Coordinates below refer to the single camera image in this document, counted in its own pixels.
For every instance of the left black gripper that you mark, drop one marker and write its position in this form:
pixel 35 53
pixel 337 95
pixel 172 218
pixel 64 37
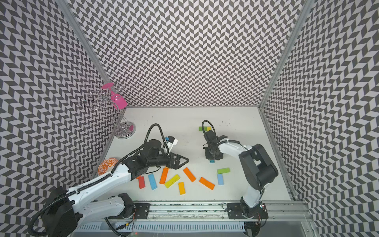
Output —
pixel 176 166

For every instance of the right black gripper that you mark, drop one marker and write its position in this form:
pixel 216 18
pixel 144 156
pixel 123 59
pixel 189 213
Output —
pixel 209 157

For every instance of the dark green block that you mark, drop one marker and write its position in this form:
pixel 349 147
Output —
pixel 203 128

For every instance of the orange block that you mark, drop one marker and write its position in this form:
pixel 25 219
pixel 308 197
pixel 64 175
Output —
pixel 164 176
pixel 207 183
pixel 189 174

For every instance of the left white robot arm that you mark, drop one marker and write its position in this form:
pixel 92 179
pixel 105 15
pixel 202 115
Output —
pixel 65 209

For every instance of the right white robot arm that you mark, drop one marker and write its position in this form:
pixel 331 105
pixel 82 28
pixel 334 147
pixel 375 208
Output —
pixel 257 166

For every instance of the light green block right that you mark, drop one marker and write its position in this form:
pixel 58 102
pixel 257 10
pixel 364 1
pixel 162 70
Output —
pixel 223 170

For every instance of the yellow-green long block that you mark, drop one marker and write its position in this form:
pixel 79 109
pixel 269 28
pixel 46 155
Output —
pixel 172 181

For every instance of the yellow-orange block lower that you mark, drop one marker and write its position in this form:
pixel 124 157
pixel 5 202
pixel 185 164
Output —
pixel 181 186

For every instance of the light blue block right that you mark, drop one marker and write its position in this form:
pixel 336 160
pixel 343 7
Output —
pixel 220 179

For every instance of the blue block left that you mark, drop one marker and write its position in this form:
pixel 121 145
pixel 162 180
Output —
pixel 152 181

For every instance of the red block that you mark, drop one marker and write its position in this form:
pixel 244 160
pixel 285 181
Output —
pixel 141 182

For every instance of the orange patterned plate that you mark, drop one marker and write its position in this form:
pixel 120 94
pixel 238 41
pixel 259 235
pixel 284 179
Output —
pixel 106 165

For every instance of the pink wire jewelry stand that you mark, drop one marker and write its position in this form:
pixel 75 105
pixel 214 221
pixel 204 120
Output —
pixel 109 100

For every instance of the metal base rail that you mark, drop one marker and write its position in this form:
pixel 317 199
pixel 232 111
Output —
pixel 163 218

